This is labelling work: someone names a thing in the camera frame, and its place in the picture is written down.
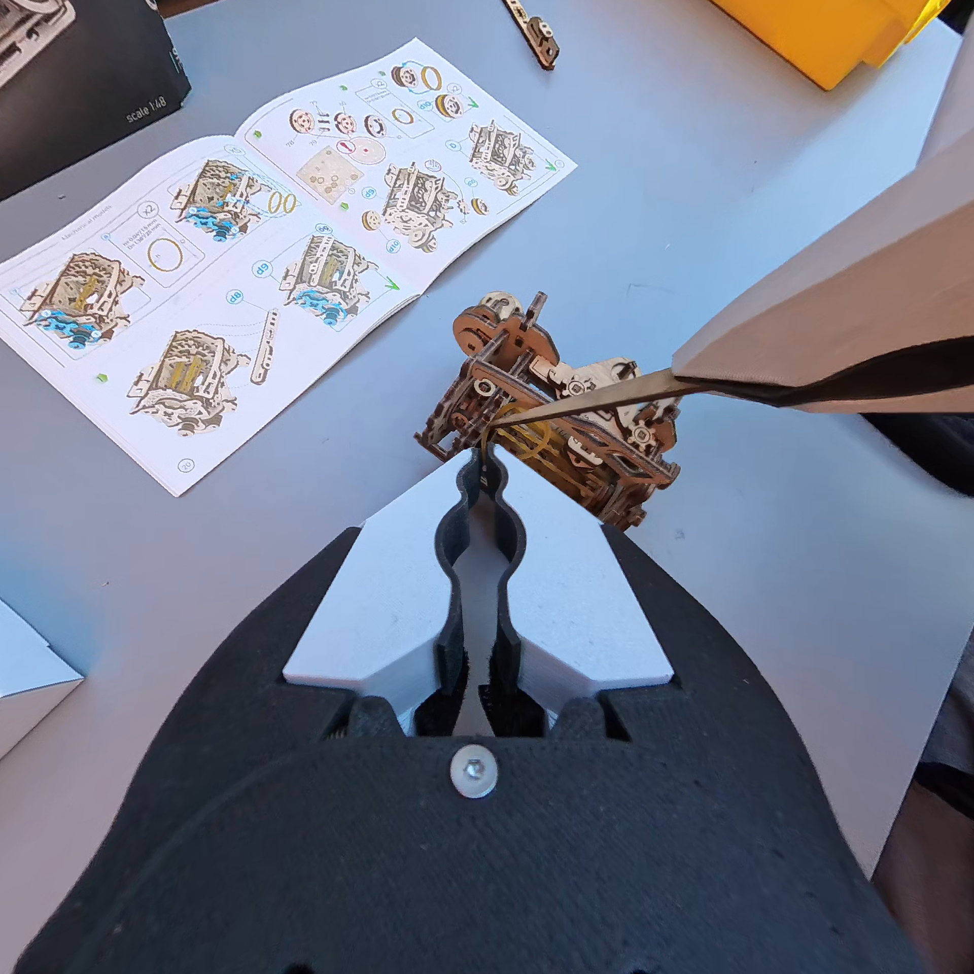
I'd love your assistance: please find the white instruction sheet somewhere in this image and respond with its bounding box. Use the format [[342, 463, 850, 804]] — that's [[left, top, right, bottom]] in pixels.
[[0, 600, 85, 762]]

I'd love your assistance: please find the yellow box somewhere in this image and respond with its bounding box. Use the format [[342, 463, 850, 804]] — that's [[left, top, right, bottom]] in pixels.
[[709, 0, 952, 92]]

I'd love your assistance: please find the black model kit box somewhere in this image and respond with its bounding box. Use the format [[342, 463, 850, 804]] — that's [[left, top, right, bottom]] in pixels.
[[0, 0, 191, 202]]

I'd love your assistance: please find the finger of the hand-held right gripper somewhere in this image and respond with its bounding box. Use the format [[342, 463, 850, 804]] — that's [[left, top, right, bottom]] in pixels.
[[672, 133, 974, 381], [676, 354, 974, 417]]

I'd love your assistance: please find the small wooden model part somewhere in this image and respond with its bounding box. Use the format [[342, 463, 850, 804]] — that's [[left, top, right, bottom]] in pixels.
[[502, 0, 561, 71]]

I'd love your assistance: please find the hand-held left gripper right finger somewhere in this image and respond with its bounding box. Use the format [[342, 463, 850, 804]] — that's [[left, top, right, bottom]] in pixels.
[[485, 447, 675, 735]]

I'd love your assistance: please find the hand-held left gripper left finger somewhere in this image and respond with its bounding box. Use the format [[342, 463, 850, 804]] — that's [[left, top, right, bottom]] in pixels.
[[283, 447, 488, 735]]

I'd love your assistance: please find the open instruction booklet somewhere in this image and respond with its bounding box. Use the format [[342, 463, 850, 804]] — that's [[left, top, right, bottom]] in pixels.
[[0, 37, 578, 497]]

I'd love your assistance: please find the yellow rubber band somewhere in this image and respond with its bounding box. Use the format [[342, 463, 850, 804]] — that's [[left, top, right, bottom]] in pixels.
[[478, 402, 552, 461]]

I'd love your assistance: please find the wooden mechanical model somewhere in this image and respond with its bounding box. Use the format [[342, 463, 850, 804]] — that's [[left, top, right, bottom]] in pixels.
[[414, 291, 680, 531]]

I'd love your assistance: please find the thin wooden stick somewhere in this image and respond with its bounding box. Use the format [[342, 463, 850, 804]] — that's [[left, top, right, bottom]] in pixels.
[[498, 371, 705, 429]]

